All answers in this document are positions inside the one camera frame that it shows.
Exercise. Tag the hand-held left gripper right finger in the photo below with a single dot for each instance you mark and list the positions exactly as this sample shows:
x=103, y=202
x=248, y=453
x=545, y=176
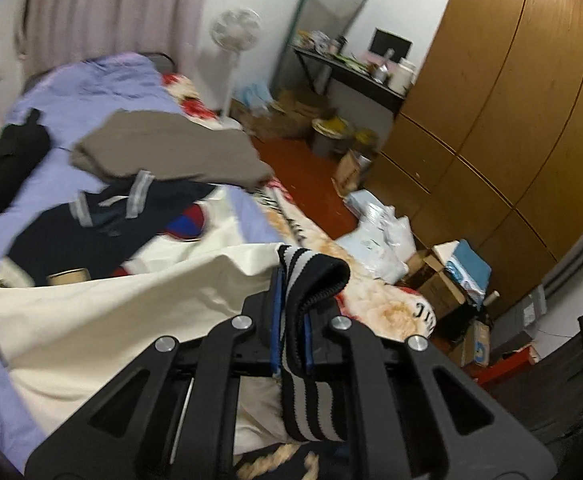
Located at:
x=309, y=342

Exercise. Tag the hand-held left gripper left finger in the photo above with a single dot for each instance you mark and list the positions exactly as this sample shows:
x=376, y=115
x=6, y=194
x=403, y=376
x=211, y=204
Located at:
x=277, y=330

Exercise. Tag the cream and navy varsity jacket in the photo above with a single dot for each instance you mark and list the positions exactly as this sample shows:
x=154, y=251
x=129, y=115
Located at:
x=136, y=310

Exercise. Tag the white plastic bags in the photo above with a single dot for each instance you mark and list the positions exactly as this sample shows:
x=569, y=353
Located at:
x=384, y=237

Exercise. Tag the brown cardboard box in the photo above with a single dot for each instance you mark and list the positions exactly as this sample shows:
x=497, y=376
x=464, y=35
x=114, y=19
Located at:
x=436, y=285

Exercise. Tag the cardboard box with blue print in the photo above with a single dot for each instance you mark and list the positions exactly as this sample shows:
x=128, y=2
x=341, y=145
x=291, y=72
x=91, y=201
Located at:
x=474, y=345

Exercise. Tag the small open cardboard box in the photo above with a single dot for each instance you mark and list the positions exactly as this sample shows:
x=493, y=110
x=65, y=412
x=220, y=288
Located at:
x=350, y=172

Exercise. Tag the blue folder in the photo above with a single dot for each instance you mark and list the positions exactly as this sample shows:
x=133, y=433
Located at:
x=471, y=270

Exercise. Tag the grey bucket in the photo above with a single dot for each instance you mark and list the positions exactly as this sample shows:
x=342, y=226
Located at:
x=327, y=141

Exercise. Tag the grey box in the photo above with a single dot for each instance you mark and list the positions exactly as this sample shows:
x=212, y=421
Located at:
x=519, y=322

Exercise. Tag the brown garment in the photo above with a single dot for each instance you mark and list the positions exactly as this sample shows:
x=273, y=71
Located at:
x=171, y=145

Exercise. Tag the tan cardboard tube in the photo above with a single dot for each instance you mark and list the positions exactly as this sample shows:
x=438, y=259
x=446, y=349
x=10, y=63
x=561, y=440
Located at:
x=68, y=276

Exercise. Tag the flattened cardboard boxes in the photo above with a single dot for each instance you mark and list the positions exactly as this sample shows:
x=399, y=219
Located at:
x=299, y=110

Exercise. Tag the light blue plastic bag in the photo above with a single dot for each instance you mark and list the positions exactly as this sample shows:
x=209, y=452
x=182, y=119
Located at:
x=254, y=97

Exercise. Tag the black desk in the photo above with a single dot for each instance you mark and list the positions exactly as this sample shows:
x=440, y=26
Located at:
x=351, y=80

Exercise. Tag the white jar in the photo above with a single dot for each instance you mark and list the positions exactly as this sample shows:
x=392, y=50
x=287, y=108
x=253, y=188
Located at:
x=402, y=76

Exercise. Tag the dark metal bed headboard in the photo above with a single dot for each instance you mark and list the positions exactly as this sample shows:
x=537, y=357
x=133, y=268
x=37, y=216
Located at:
x=164, y=61

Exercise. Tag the white standing fan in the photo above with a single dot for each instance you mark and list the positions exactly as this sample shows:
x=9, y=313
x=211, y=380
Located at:
x=236, y=27

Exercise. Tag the black monitor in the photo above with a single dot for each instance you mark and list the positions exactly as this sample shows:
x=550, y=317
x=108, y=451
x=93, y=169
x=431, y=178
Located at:
x=390, y=44

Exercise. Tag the brown wooden wardrobe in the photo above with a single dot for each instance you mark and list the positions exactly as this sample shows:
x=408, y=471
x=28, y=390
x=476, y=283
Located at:
x=511, y=110

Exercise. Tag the black garment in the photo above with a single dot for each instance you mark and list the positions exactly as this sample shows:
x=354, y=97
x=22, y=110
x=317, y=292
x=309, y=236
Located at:
x=6, y=170

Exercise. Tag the leaning mirror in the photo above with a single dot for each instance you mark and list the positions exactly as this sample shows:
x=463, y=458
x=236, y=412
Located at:
x=321, y=15

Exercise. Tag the pale pink curtain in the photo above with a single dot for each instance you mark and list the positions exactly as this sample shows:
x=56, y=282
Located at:
x=116, y=10

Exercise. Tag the grey wall pipes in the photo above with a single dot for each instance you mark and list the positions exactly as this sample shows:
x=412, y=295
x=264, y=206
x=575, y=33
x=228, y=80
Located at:
x=579, y=255

